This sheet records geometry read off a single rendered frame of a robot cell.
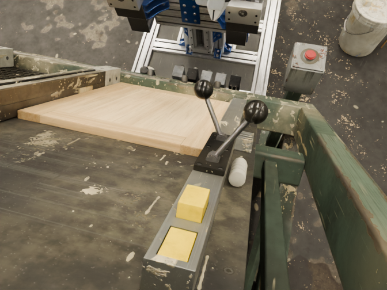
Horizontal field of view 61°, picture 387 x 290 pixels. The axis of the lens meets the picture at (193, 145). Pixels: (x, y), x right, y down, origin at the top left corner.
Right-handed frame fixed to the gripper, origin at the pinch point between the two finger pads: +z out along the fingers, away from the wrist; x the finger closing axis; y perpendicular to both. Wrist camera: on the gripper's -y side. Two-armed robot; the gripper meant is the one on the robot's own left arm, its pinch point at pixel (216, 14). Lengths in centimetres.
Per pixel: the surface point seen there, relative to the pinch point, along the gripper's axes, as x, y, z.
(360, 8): -22, -156, 32
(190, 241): 38, 44, 4
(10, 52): -85, 23, 36
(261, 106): 29.6, 21.8, 0.8
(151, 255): 37, 48, 2
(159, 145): 10.3, 25.1, 19.4
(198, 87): 14.2, 19.0, 5.8
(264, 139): -27, -91, 103
